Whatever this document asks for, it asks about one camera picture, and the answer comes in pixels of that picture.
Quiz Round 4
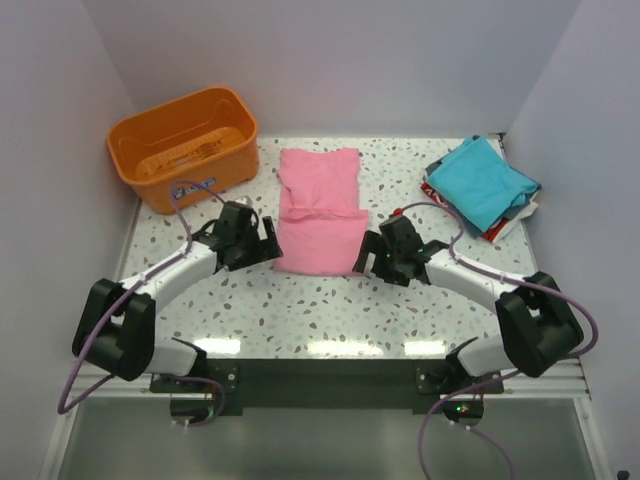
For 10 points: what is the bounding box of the orange plastic basket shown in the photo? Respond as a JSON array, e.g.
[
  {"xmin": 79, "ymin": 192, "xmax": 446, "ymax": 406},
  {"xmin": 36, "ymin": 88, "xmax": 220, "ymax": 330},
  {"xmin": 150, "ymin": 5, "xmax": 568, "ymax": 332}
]
[{"xmin": 106, "ymin": 87, "xmax": 259, "ymax": 214}]

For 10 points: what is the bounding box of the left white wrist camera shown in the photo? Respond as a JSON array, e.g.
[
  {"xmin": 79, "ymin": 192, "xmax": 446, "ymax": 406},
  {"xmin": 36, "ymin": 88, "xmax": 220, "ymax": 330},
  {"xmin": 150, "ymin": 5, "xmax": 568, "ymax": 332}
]
[{"xmin": 236, "ymin": 196, "xmax": 252, "ymax": 207}]

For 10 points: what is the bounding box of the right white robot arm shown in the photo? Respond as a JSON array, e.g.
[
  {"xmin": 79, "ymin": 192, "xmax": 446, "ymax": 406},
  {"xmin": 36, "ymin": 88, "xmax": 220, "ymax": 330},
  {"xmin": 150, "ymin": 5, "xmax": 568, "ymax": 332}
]
[{"xmin": 353, "ymin": 215, "xmax": 584, "ymax": 393}]

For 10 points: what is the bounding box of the red printed folded t shirt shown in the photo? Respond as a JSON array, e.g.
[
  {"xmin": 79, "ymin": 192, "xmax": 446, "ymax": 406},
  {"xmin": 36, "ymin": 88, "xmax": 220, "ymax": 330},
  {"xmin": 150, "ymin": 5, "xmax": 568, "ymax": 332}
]
[{"xmin": 420, "ymin": 182, "xmax": 524, "ymax": 243}]

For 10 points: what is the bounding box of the white folded t shirt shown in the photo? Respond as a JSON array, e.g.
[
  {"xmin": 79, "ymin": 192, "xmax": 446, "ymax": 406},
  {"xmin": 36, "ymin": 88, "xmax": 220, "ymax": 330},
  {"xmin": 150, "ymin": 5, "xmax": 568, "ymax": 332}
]
[{"xmin": 493, "ymin": 201, "xmax": 538, "ymax": 243}]

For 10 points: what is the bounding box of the turquoise folded t shirt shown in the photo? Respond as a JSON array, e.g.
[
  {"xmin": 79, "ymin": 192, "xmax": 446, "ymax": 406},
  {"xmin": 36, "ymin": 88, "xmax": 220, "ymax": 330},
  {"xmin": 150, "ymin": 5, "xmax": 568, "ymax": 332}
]
[{"xmin": 426, "ymin": 136, "xmax": 541, "ymax": 232}]

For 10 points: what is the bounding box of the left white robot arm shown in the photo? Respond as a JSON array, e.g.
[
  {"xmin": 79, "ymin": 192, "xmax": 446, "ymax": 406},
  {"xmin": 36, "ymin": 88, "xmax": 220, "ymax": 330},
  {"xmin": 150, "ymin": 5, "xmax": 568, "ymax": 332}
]
[{"xmin": 72, "ymin": 201, "xmax": 282, "ymax": 392}]

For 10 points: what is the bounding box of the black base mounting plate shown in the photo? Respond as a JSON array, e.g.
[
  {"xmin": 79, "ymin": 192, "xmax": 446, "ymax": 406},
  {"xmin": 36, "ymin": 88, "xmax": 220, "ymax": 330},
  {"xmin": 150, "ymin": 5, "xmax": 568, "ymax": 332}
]
[{"xmin": 147, "ymin": 357, "xmax": 505, "ymax": 417}]

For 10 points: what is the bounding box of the pink t shirt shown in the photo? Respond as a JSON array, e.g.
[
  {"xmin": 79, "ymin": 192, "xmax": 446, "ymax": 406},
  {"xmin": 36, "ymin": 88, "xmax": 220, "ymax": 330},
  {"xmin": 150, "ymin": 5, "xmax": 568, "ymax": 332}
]
[{"xmin": 274, "ymin": 148, "xmax": 369, "ymax": 276}]

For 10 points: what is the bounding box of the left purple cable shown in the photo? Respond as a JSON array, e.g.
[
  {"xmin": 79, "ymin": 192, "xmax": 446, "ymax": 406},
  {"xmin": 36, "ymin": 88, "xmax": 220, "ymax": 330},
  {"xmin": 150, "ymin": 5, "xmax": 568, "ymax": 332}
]
[{"xmin": 58, "ymin": 179, "xmax": 231, "ymax": 429}]

